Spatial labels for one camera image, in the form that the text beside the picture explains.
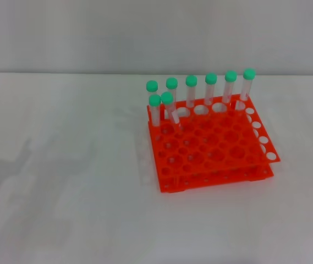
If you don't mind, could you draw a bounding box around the orange test tube rack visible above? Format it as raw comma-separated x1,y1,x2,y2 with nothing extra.
147,93,281,194

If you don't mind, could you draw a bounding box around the clear green-capped test tube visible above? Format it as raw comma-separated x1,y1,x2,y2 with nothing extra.
222,70,238,104
185,75,198,108
166,77,179,111
149,94,162,129
145,80,159,111
237,68,256,102
204,73,218,107
161,91,183,130

